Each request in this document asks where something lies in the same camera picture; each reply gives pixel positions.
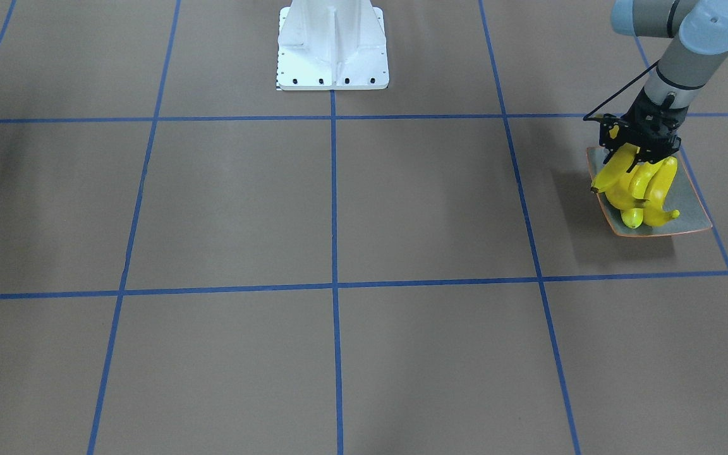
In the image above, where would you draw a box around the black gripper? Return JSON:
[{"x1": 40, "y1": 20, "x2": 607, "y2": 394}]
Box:
[{"x1": 598, "y1": 89, "x2": 688, "y2": 166}]

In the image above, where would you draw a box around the yellow curved banana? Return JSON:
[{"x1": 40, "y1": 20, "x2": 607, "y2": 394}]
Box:
[{"x1": 605, "y1": 163, "x2": 660, "y2": 210}]

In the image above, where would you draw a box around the greenish yellow banana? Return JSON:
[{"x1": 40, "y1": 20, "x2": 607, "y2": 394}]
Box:
[{"x1": 619, "y1": 208, "x2": 644, "y2": 229}]

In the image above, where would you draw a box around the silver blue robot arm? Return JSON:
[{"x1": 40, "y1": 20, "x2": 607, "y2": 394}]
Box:
[{"x1": 599, "y1": 1, "x2": 728, "y2": 164}]

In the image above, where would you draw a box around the square blue plate orange rim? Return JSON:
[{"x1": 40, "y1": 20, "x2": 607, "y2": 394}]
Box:
[{"x1": 586, "y1": 147, "x2": 712, "y2": 237}]

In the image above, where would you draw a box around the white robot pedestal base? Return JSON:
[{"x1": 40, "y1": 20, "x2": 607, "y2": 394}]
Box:
[{"x1": 276, "y1": 1, "x2": 390, "y2": 90}]

